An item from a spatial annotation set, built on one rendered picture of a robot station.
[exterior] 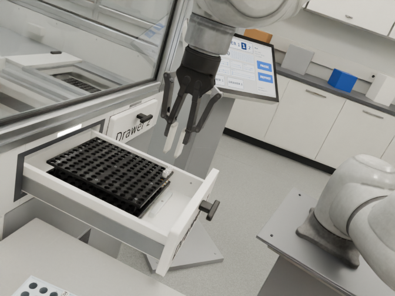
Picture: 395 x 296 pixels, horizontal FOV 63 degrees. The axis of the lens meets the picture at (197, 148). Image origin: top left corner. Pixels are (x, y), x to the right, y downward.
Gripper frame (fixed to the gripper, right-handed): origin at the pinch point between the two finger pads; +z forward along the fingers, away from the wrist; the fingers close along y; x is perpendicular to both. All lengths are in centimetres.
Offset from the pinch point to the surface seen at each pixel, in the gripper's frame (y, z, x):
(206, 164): 4, 48, -93
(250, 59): 2, -11, -97
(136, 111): 21.2, 7.3, -24.3
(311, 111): -56, 39, -294
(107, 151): 15.3, 9.6, 0.7
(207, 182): -9.9, 6.8, -0.7
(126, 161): 9.6, 9.6, 1.1
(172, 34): 23, -16, -42
